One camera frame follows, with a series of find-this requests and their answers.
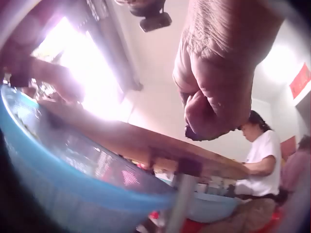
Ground person's left hand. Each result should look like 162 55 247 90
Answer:
23 56 84 103

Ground person's right hand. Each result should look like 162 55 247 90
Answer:
172 0 292 142

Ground person's right thumb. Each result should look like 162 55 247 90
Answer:
184 92 210 137

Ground person's right fingers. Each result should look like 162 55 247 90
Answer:
198 89 252 142

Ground wooden table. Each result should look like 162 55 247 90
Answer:
39 101 251 180

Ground blue plastic basin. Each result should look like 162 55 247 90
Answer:
188 191 241 224

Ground bright window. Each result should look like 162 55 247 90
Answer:
32 17 136 123

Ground blue plastic strainer basket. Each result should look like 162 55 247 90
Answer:
0 84 179 233

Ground red paper wall sign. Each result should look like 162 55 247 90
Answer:
289 63 311 100

